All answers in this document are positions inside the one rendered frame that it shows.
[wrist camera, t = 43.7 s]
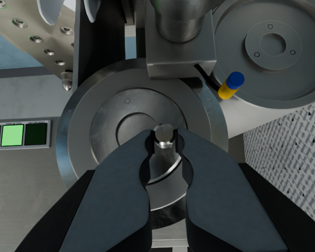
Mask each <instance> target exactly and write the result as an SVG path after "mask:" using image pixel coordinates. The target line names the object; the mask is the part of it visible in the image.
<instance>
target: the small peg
mask: <svg viewBox="0 0 315 252"><path fill-rule="evenodd" d="M153 138H154V140H155V142H156V144H157V145H158V146H159V147H160V148H162V149H167V148H169V147H171V146H172V144H173V143H174V140H175V129H174V127H173V126H172V125H170V124H169V123H160V124H158V125H157V126H156V127H155V128H154V130H153Z"/></svg>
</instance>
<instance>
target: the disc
mask: <svg viewBox="0 0 315 252"><path fill-rule="evenodd" d="M135 68H147V64H146V58H132V59H126V60H122V61H118V62H115V63H113V64H110V65H108V66H106V67H104V68H102V69H100V70H98V71H97V72H95V73H94V74H92V75H91V76H90V77H89V78H87V79H86V80H85V81H84V82H83V83H82V84H81V85H80V86H79V87H78V88H77V89H76V91H75V92H74V93H73V94H72V96H71V97H70V99H69V100H68V102H67V104H66V106H65V108H64V110H63V112H62V114H61V117H60V120H59V124H58V128H57V133H56V145H55V148H56V159H57V164H58V168H59V172H60V175H61V177H62V180H63V182H64V184H65V186H66V188H67V189H68V190H69V189H70V188H71V187H72V186H73V185H74V183H75V182H76V181H77V180H78V178H77V176H76V174H75V172H74V170H73V168H72V165H71V162H70V158H69V153H68V131H69V125H70V121H71V118H72V115H73V113H74V111H75V109H76V107H77V105H78V103H79V102H80V100H81V99H82V97H83V96H84V95H85V94H86V93H87V91H88V90H89V89H90V88H91V87H93V86H94V85H95V84H96V83H98V82H99V81H100V80H102V79H104V78H105V77H107V76H109V75H111V74H114V73H116V72H119V71H123V70H128V69H135ZM179 79H180V80H182V81H183V82H184V83H186V84H187V85H188V86H189V87H190V88H191V89H192V90H193V91H194V92H195V93H196V94H197V96H198V97H199V98H200V100H201V101H202V103H203V105H204V107H205V109H206V111H207V114H208V117H209V121H210V125H211V133H212V143H213V144H215V145H217V146H218V147H220V148H221V149H223V150H224V151H226V152H227V153H228V149H229V136H228V128H227V123H226V119H225V116H224V113H223V111H222V108H221V106H220V104H219V102H218V100H217V99H216V97H215V95H214V94H213V93H212V91H211V90H210V89H209V88H208V86H207V85H206V84H205V83H204V82H203V81H202V80H201V79H200V78H198V77H185V78H179ZM185 218H186V195H184V196H183V197H182V198H181V199H179V200H177V201H176V202H174V203H172V204H170V205H168V206H166V207H163V208H160V209H157V210H152V211H151V219H152V230H155V229H160V228H164V227H167V226H170V225H173V224H175V223H177V222H179V221H181V220H183V219H185Z"/></svg>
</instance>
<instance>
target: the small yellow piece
mask: <svg viewBox="0 0 315 252"><path fill-rule="evenodd" d="M194 67H195V68H196V69H197V70H198V71H199V72H200V74H201V75H202V76H203V78H204V79H205V80H206V82H207V83H208V84H209V85H210V86H211V87H212V88H213V89H214V90H215V91H217V92H218V95H219V96H220V97H221V98H222V99H224V100H227V99H229V98H231V97H232V96H233V95H234V93H235V92H236V91H237V90H238V89H239V88H240V87H241V85H242V84H243V83H244V81H245V78H244V75H243V74H242V73H240V72H238V71H235V72H232V73H231V74H230V75H229V77H228V78H226V80H225V81H224V83H223V84H222V85H221V87H219V86H218V85H216V84H215V83H214V82H213V81H212V80H211V79H210V77H209V76H208V75H207V73H206V72H205V71H204V70H203V68H202V67H201V66H200V65H199V64H195V65H194Z"/></svg>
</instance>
